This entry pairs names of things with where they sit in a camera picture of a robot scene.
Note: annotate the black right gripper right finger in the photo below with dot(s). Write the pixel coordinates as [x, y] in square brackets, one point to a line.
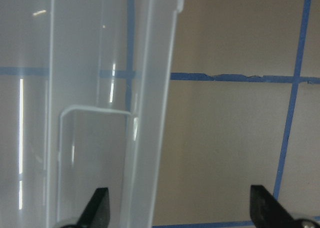
[266, 211]

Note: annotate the clear plastic box lid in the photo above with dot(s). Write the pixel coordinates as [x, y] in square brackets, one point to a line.
[83, 96]

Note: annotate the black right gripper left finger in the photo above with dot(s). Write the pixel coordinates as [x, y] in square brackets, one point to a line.
[97, 212]

